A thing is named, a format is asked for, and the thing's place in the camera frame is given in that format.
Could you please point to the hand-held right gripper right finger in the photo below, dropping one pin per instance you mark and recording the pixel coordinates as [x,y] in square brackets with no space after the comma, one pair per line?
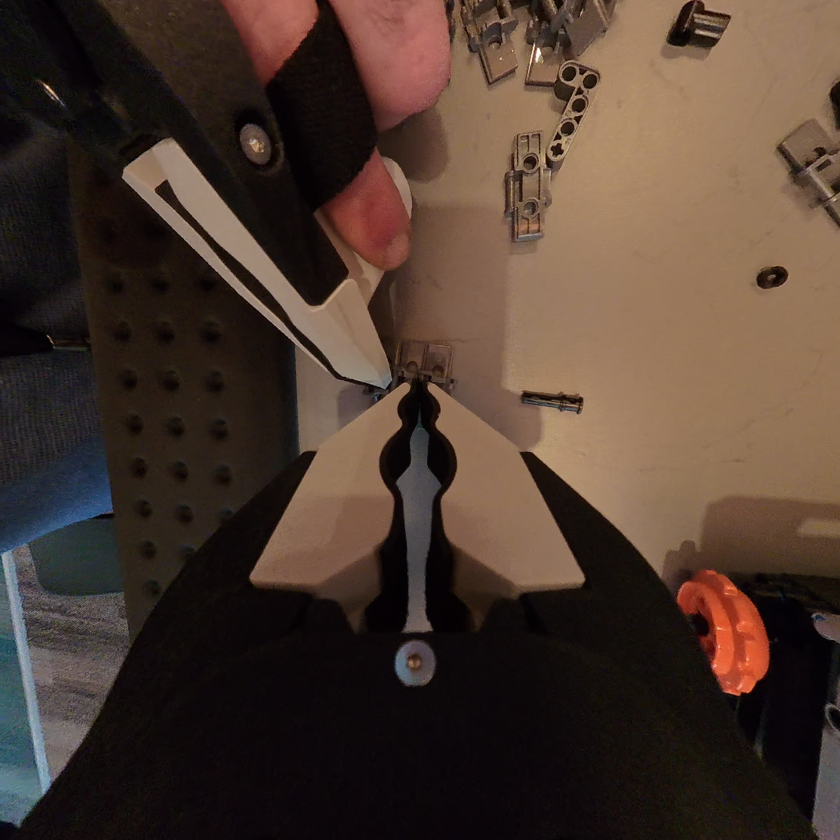
[512,525]

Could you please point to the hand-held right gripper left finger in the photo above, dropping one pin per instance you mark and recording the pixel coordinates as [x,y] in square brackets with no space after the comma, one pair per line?
[328,525]

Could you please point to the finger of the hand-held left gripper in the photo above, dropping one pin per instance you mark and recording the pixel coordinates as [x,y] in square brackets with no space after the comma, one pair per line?
[348,334]
[197,236]

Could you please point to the grey clip plate assembly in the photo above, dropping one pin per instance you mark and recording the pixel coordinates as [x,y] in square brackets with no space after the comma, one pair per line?
[420,367]

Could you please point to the small black pin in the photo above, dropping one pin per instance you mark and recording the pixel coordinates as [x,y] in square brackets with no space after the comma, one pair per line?
[551,401]

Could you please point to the person's left hand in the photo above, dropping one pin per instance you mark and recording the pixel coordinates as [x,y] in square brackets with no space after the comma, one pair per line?
[407,52]

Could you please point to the black dimpled foam pad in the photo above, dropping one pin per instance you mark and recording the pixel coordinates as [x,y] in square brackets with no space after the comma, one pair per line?
[170,394]

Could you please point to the black toy car orange wheels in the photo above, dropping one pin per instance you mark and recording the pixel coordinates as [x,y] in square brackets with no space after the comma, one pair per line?
[722,630]

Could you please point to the person's leg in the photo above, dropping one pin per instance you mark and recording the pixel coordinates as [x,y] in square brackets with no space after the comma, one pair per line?
[46,426]

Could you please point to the dark green cloth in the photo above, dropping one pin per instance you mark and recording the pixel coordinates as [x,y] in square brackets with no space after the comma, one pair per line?
[79,558]

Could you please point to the pile of grey clip plates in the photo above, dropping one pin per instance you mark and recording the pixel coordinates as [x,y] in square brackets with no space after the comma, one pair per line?
[499,56]

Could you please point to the grey perforated beam assembly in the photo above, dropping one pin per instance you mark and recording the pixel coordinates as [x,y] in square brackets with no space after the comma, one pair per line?
[574,108]

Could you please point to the grey plate with clips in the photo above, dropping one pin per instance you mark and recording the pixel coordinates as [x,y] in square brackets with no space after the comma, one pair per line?
[814,167]

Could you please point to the black round connector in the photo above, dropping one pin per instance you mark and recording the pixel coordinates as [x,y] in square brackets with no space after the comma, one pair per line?
[699,23]

